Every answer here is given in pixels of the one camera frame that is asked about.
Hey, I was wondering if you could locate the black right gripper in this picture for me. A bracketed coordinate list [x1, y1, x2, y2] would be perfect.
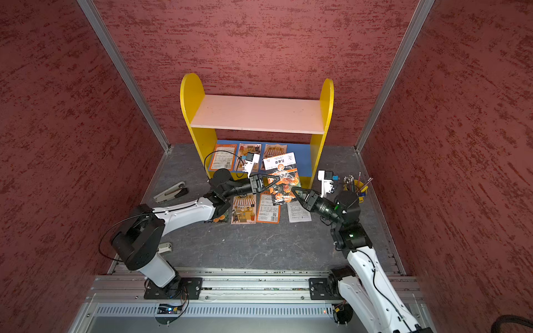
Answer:
[291, 186, 343, 226]

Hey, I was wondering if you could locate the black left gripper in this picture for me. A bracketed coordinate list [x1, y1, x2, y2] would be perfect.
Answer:
[223, 173, 280, 198]

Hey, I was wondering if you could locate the white seed bag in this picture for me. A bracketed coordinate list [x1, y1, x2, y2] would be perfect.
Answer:
[287, 201, 312, 223]

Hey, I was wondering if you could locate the marigold seed bag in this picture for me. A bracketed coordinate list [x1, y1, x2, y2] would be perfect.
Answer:
[263, 153, 301, 205]
[208, 208, 232, 223]

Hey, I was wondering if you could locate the orange bordered seed bag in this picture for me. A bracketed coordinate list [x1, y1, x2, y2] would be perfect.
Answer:
[209, 144, 237, 171]
[257, 194, 280, 224]

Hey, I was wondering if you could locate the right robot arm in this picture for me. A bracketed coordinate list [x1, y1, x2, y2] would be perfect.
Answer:
[291, 187, 433, 332]

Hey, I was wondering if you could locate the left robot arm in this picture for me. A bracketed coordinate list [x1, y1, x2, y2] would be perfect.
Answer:
[109, 169, 280, 300]

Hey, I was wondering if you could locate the yellow wooden shelf unit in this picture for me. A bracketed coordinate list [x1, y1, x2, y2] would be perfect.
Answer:
[180, 73, 335, 188]

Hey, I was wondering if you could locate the yellow pen holder cup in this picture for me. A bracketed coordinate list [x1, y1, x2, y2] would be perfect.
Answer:
[344, 172, 373, 203]

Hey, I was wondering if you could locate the white grey stapler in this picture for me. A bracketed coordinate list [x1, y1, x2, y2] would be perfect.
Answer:
[154, 181, 189, 203]

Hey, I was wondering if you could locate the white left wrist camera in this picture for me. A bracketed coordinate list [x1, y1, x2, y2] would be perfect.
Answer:
[243, 152, 260, 176]

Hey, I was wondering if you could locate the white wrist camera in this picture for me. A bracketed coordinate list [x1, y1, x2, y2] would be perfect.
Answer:
[317, 170, 339, 198]
[243, 152, 260, 176]

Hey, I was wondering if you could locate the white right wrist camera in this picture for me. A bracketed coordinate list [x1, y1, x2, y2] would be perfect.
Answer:
[317, 170, 339, 198]

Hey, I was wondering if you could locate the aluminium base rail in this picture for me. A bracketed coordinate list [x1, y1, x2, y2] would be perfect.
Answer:
[70, 265, 435, 332]

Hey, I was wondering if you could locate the aluminium corner post right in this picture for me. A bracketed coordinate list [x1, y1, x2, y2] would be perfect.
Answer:
[355, 0, 435, 155]

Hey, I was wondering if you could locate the aluminium corner post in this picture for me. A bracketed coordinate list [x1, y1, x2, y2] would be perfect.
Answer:
[77, 0, 172, 154]
[355, 0, 435, 155]

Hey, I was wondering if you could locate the aluminium corner post left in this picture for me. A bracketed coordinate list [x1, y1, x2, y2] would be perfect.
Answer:
[77, 0, 172, 154]

